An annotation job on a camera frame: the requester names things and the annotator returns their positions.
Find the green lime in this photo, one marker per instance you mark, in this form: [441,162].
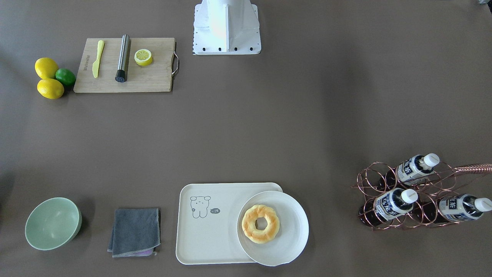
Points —
[65,77]

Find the steel cylindrical muddler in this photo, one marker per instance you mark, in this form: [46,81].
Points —
[121,75]

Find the yellow plastic knife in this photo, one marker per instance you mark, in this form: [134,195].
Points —
[96,63]

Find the copper wire bottle rack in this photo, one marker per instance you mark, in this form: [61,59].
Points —
[447,181]

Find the upper whole lemon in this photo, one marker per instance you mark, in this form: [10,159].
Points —
[46,68]

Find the tea bottle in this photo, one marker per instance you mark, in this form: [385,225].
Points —
[456,209]
[387,207]
[409,173]

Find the white round plate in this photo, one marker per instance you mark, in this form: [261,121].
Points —
[292,235]

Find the green bowl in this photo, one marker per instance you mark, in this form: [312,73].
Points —
[53,223]

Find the half lemon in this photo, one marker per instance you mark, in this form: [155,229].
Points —
[143,57]

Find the lower whole lemon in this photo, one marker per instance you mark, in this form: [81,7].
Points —
[50,88]

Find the glazed donut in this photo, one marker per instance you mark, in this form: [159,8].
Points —
[260,224]

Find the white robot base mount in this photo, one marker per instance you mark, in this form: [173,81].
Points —
[226,27]

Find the grey folded cloth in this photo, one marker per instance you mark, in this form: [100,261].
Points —
[135,232]

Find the whole lemon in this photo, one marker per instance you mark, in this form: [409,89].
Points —
[46,68]
[50,88]

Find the cream serving tray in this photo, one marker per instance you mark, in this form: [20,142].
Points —
[207,222]

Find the wooden cutting board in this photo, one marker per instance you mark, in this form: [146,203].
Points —
[156,77]

